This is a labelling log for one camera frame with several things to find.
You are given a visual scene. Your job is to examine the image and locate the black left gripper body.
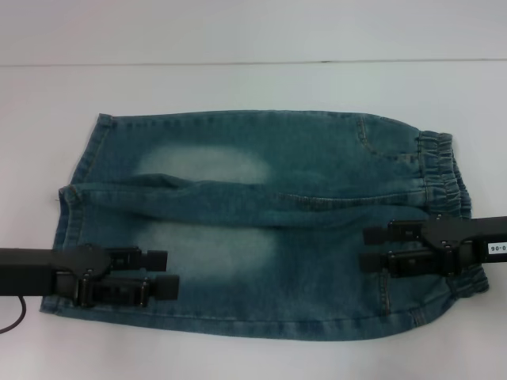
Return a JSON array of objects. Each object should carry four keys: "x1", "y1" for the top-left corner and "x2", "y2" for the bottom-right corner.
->
[{"x1": 0, "y1": 244, "x2": 114, "y2": 306}]

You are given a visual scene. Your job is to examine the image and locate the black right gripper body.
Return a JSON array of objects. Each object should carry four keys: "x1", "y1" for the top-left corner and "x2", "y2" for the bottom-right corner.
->
[{"x1": 421, "y1": 215, "x2": 507, "y2": 277}]

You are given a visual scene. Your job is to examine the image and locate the blue denim shorts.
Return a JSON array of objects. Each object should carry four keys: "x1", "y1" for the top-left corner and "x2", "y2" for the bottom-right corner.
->
[{"x1": 39, "y1": 112, "x2": 490, "y2": 342}]

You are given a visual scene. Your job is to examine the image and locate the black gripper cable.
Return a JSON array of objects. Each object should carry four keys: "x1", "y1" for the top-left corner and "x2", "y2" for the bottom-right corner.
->
[{"x1": 0, "y1": 294, "x2": 28, "y2": 334}]

